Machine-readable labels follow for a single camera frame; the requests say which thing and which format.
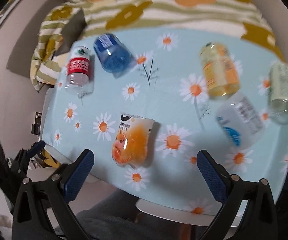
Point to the white blue label bottle cup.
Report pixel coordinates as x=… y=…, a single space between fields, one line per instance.
x=240 y=121

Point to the orange label cut bottle cup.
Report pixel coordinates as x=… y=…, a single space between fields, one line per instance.
x=131 y=142

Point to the blue cut bottle cup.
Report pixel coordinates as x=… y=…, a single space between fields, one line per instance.
x=114 y=56

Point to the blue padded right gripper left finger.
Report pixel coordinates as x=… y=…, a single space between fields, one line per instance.
x=75 y=174

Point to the striped floral bed duvet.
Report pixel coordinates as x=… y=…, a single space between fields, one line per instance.
x=238 y=18

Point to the pale green label bottle cup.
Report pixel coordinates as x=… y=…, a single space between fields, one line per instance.
x=278 y=93

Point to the grey open laptop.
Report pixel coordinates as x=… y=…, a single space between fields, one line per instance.
x=71 y=32

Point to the red label cut bottle cup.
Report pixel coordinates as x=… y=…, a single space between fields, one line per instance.
x=79 y=72

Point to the yellow orange label bottle cup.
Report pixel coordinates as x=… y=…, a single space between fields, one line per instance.
x=219 y=70

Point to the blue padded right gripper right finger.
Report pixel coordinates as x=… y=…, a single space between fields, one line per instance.
x=215 y=175

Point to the daisy print light blue tablecloth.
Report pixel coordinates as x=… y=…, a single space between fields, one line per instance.
x=168 y=87

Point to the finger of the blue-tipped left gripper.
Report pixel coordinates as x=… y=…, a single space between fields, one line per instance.
x=36 y=149

